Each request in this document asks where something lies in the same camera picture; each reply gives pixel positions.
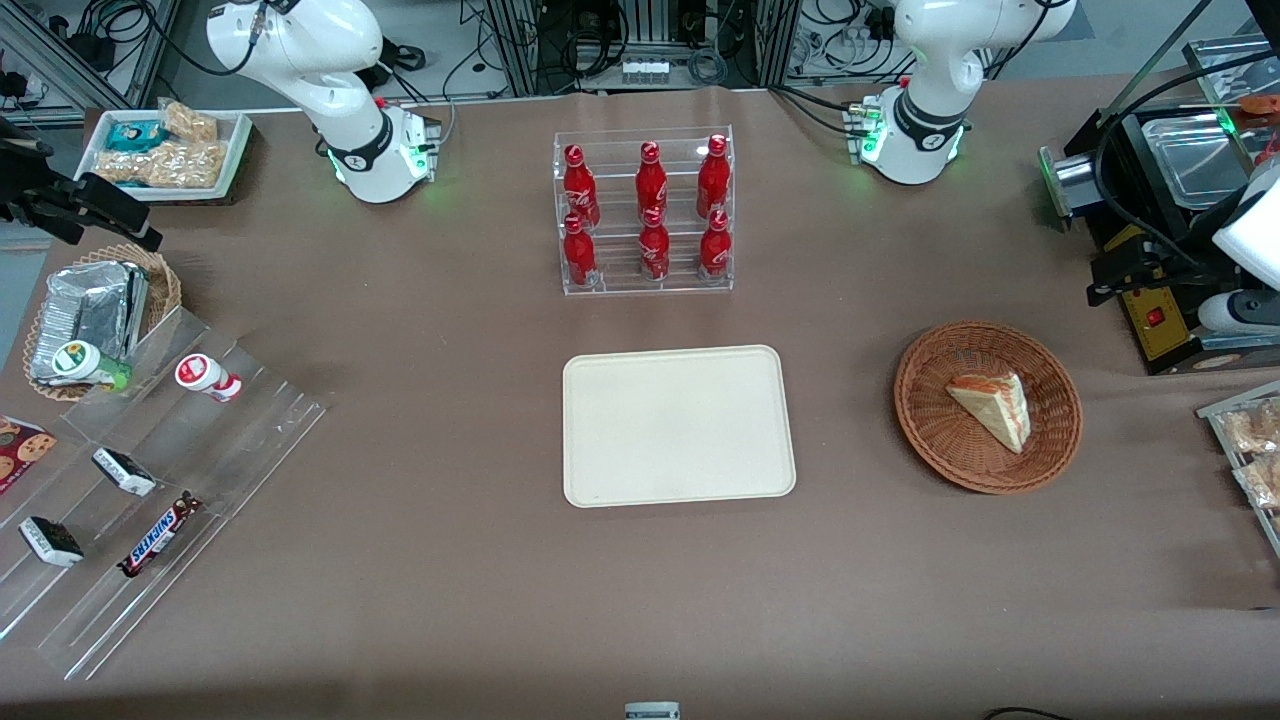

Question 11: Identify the tray of pastries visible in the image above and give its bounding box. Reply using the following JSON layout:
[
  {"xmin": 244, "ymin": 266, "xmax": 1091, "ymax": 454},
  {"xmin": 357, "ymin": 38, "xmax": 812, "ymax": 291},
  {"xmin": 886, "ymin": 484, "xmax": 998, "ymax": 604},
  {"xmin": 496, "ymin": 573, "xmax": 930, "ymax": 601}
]
[{"xmin": 1197, "ymin": 380, "xmax": 1280, "ymax": 558}]

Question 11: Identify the black white candy box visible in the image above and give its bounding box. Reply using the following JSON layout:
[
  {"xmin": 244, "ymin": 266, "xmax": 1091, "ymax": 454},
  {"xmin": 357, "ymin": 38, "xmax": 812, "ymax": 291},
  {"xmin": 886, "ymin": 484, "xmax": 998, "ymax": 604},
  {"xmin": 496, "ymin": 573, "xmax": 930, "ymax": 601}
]
[{"xmin": 18, "ymin": 516, "xmax": 85, "ymax": 568}]

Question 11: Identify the red cookie package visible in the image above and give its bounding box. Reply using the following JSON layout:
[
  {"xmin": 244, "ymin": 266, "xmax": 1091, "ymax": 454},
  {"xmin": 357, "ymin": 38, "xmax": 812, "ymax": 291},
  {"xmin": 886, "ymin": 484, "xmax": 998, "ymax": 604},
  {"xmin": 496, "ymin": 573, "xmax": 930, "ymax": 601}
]
[{"xmin": 0, "ymin": 415, "xmax": 58, "ymax": 496}]

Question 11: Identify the black yellow countertop machine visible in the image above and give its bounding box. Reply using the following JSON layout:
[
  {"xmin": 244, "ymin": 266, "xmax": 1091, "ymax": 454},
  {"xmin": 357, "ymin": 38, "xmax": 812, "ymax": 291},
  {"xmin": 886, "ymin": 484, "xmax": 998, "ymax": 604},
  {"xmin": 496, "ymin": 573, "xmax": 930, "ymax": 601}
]
[{"xmin": 1038, "ymin": 105, "xmax": 1280, "ymax": 377}]

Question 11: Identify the teal snack packet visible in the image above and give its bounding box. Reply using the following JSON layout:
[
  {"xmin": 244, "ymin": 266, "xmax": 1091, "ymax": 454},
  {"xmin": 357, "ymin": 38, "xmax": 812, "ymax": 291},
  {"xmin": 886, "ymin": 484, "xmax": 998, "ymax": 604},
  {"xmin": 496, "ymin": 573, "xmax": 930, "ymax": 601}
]
[{"xmin": 105, "ymin": 120, "xmax": 167, "ymax": 153}]

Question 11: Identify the silver foil package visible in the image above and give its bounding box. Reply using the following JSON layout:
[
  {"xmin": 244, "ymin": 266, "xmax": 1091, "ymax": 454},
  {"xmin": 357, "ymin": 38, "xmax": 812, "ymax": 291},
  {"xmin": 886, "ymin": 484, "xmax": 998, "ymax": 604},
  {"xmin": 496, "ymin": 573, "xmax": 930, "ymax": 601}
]
[{"xmin": 29, "ymin": 260, "xmax": 152, "ymax": 387}]

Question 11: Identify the red white yogurt bottle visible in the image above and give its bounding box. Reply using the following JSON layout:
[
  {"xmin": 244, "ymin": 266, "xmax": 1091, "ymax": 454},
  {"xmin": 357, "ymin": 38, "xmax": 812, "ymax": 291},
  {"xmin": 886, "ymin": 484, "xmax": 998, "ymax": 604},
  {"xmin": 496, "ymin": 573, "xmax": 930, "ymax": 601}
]
[{"xmin": 175, "ymin": 353, "xmax": 244, "ymax": 403}]

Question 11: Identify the small clear granola bag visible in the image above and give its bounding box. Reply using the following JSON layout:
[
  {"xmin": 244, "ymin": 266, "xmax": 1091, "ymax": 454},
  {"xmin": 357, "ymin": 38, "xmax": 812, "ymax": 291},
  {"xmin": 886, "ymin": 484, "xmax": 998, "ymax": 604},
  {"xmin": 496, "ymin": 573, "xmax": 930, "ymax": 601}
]
[{"xmin": 158, "ymin": 99, "xmax": 220, "ymax": 144}]

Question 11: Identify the beige rectangular tray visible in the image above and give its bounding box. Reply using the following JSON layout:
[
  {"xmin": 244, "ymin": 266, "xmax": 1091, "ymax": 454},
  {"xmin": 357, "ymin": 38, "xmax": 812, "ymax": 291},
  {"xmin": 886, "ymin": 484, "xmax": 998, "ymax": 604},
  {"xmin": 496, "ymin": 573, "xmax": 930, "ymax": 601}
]
[{"xmin": 562, "ymin": 345, "xmax": 798, "ymax": 509}]

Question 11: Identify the brown round wicker basket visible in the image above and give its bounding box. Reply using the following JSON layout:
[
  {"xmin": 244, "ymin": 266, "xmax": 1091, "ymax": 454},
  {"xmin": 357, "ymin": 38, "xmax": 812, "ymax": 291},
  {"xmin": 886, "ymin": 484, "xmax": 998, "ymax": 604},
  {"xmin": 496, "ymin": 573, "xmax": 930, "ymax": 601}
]
[{"xmin": 893, "ymin": 320, "xmax": 1084, "ymax": 496}]

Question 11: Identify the red cola bottle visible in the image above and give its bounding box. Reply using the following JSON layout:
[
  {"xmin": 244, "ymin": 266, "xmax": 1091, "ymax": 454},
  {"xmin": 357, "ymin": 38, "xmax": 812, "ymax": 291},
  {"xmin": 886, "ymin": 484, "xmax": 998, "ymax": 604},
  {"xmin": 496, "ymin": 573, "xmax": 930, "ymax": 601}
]
[
  {"xmin": 696, "ymin": 134, "xmax": 732, "ymax": 221},
  {"xmin": 562, "ymin": 144, "xmax": 602, "ymax": 229},
  {"xmin": 636, "ymin": 141, "xmax": 669, "ymax": 223},
  {"xmin": 562, "ymin": 213, "xmax": 599, "ymax": 289},
  {"xmin": 639, "ymin": 206, "xmax": 672, "ymax": 283},
  {"xmin": 699, "ymin": 209, "xmax": 732, "ymax": 280}
]

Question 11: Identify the Snickers chocolate bar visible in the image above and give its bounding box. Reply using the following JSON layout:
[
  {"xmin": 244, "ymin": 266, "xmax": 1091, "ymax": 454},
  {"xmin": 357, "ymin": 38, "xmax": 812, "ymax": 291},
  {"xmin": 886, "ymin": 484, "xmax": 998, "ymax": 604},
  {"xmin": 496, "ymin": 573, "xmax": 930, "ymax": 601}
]
[{"xmin": 117, "ymin": 492, "xmax": 204, "ymax": 579}]

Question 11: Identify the large clear granola bag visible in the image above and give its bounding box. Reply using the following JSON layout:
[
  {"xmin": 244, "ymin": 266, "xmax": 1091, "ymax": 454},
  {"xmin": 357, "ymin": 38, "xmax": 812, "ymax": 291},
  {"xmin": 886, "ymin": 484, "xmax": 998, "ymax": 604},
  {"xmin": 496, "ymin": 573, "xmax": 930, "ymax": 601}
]
[{"xmin": 94, "ymin": 139, "xmax": 231, "ymax": 191}]

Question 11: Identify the clear bag of snacks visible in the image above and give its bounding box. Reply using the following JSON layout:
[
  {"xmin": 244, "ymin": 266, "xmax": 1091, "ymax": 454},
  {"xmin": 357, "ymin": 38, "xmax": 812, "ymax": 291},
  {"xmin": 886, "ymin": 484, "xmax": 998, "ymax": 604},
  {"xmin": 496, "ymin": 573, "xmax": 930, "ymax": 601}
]
[
  {"xmin": 1222, "ymin": 398, "xmax": 1280, "ymax": 454},
  {"xmin": 1233, "ymin": 455, "xmax": 1280, "ymax": 509}
]

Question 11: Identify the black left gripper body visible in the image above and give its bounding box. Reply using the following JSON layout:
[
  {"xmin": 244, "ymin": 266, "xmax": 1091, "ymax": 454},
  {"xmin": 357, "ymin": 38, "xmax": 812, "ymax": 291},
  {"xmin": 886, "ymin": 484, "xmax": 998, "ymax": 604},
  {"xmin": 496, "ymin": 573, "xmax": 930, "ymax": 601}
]
[{"xmin": 1128, "ymin": 238, "xmax": 1207, "ymax": 303}]

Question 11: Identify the small tan wicker basket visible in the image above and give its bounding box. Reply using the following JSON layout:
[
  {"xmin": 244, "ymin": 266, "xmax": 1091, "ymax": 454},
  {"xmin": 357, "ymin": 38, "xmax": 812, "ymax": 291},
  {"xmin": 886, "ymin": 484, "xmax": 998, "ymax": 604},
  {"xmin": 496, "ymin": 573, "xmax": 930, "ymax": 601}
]
[{"xmin": 22, "ymin": 243, "xmax": 183, "ymax": 403}]

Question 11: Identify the clear acrylic stepped shelf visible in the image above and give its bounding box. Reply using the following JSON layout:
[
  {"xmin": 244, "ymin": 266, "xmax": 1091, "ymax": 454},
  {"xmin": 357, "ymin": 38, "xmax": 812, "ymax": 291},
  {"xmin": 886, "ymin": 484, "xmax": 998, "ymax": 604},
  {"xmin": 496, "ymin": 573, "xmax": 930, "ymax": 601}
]
[{"xmin": 0, "ymin": 305, "xmax": 329, "ymax": 683}]

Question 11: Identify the black white snack bar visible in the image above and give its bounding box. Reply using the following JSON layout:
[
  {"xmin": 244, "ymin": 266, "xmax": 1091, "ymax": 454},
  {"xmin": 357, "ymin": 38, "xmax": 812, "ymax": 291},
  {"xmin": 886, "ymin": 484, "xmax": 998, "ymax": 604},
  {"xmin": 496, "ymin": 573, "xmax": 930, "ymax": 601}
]
[{"xmin": 92, "ymin": 447, "xmax": 158, "ymax": 498}]

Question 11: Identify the triangle sandwich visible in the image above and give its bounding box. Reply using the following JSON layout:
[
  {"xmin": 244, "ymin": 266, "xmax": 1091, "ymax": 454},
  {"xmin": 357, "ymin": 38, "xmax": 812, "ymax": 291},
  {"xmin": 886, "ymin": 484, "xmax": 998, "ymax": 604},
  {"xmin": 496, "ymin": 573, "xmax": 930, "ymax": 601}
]
[{"xmin": 945, "ymin": 371, "xmax": 1032, "ymax": 456}]

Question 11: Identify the aluminium frame rack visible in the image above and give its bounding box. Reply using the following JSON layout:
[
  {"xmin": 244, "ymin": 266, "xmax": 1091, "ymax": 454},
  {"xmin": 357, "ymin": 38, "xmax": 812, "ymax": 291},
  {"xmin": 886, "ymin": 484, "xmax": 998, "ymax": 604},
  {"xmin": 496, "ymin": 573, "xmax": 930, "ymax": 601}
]
[{"xmin": 485, "ymin": 0, "xmax": 801, "ymax": 98}]

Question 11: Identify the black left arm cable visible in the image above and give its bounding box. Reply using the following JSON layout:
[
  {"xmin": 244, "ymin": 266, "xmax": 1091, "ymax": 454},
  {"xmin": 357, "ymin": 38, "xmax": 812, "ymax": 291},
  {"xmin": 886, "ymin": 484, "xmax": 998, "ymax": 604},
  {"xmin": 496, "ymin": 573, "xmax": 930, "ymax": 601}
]
[{"xmin": 1095, "ymin": 45, "xmax": 1280, "ymax": 276}]

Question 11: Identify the white rectangular snack tray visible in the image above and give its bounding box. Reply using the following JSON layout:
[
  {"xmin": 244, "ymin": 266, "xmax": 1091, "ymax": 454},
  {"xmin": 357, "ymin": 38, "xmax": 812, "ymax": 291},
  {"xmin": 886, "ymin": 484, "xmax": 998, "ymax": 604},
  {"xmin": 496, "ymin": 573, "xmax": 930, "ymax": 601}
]
[{"xmin": 73, "ymin": 108, "xmax": 254, "ymax": 204}]

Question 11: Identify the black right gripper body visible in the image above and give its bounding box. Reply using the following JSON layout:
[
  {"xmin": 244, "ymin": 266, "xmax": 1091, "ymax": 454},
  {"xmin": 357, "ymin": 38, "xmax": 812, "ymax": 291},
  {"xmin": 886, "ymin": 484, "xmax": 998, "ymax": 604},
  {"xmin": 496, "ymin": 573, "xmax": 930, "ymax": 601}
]
[{"xmin": 0, "ymin": 170, "xmax": 89, "ymax": 247}]

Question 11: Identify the clear acrylic bottle rack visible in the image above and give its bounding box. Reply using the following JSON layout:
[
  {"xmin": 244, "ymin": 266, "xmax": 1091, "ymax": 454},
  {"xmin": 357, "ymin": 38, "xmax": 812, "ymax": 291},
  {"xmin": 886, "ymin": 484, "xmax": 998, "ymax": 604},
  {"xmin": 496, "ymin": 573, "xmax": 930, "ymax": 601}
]
[{"xmin": 552, "ymin": 125, "xmax": 736, "ymax": 297}]

